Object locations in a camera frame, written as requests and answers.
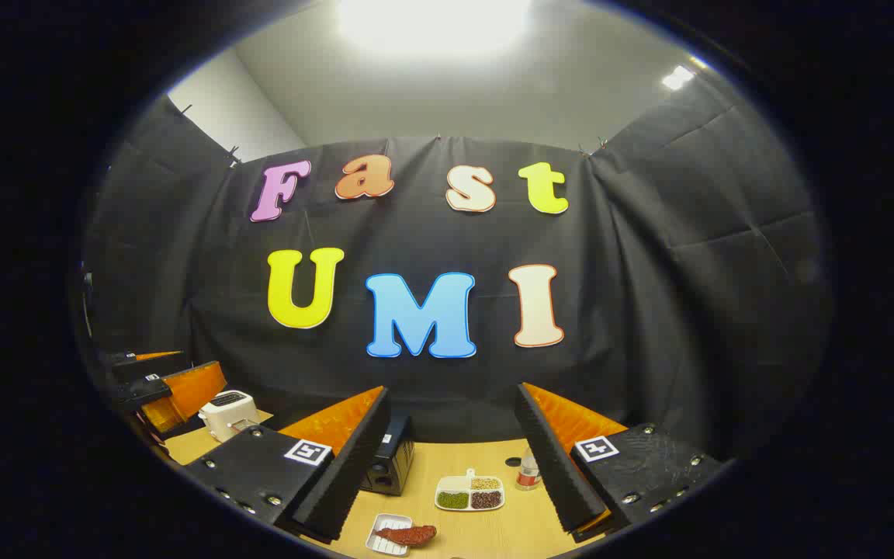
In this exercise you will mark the small ceiling light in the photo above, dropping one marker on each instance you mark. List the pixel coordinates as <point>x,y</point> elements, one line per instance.
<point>678,78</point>

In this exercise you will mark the black backdrop cloth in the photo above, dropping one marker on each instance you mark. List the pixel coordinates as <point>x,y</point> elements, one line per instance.
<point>633,310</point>

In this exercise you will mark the clear plastic bottle red label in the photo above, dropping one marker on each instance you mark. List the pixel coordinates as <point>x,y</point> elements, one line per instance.
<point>528,472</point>

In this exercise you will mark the white divided plate of beans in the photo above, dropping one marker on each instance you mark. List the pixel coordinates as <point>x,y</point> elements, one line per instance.
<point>469,493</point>

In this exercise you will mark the reddish brown meat piece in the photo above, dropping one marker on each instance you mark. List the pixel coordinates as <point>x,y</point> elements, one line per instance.
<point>408,534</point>

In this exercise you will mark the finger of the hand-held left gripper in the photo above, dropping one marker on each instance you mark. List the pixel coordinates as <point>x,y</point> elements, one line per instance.
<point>191,392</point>
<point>148,369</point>

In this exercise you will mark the white rectangular tray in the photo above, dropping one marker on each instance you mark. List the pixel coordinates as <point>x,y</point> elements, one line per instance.
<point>383,539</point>

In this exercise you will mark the large ceiling light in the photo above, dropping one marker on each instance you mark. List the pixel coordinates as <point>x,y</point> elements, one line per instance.
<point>431,19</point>

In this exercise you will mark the black electric oven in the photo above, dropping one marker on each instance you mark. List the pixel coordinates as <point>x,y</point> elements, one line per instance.
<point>389,470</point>

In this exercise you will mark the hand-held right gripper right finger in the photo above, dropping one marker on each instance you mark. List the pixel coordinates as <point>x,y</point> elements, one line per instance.
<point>548,458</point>

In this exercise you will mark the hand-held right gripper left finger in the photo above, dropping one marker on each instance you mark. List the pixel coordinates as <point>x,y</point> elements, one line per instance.
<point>354,466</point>

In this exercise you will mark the white toaster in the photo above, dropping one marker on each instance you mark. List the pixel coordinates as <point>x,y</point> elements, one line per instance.
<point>226,415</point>

